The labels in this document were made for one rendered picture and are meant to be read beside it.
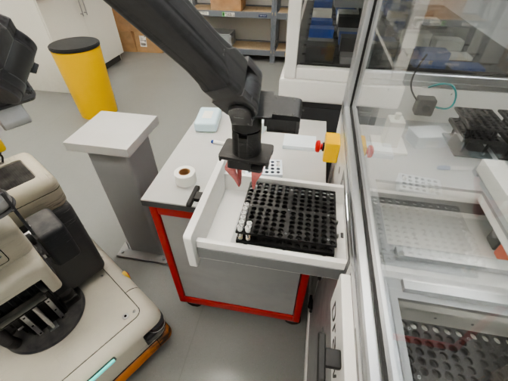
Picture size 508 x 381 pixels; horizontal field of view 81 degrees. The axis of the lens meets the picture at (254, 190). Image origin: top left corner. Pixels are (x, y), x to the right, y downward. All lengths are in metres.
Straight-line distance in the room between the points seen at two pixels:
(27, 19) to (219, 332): 3.42
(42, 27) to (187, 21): 3.53
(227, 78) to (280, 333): 1.28
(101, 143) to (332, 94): 1.00
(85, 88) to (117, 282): 2.12
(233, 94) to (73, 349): 1.13
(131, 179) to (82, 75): 1.84
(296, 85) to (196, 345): 1.25
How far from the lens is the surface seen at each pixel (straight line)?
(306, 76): 1.39
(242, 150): 0.57
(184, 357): 1.52
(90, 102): 3.24
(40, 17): 3.85
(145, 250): 1.82
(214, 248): 0.67
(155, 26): 0.38
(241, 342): 1.51
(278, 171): 0.99
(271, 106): 0.52
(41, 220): 1.09
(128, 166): 1.38
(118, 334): 1.32
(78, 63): 3.10
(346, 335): 0.54
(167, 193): 1.00
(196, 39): 0.39
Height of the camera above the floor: 1.41
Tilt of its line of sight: 42 degrees down
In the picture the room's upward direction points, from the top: straight up
